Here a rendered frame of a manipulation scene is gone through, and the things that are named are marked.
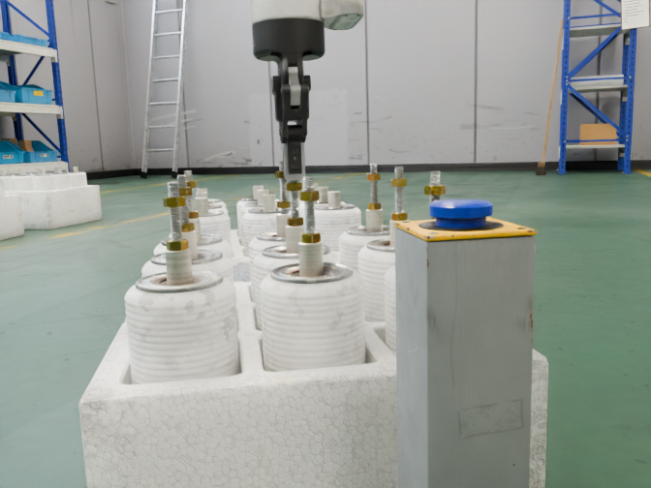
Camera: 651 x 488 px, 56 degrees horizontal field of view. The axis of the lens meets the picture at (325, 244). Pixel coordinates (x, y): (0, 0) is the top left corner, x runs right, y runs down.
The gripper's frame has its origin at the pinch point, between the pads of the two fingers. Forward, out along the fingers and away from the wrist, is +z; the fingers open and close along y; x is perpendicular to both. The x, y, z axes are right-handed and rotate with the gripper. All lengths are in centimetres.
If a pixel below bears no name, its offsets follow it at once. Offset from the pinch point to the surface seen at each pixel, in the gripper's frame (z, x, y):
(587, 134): -1, 317, -493
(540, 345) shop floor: 35, 45, -33
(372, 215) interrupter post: 7.6, 10.7, -11.3
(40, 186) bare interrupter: 14, -103, -240
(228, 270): 11.1, -7.6, 2.3
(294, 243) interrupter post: 8.7, -0.4, 1.0
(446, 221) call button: 3.2, 7.3, 29.6
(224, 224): 11.3, -9.5, -39.3
